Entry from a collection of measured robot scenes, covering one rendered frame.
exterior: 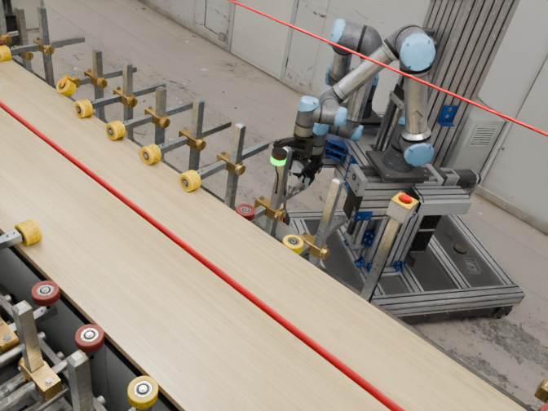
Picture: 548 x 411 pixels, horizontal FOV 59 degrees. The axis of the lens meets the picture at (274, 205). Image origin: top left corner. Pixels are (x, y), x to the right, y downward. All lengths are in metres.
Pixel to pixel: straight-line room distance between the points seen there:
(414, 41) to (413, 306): 1.51
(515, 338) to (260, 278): 2.00
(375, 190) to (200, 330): 1.09
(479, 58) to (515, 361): 1.72
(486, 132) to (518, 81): 1.62
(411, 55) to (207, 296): 1.09
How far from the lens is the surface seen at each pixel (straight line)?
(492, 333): 3.29
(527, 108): 4.18
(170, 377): 1.46
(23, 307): 1.37
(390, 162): 2.24
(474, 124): 2.51
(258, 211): 2.07
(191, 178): 2.01
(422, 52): 1.87
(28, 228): 1.80
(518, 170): 4.32
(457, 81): 2.39
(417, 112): 1.99
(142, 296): 1.64
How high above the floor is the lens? 2.13
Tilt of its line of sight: 37 degrees down
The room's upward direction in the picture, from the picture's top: 12 degrees clockwise
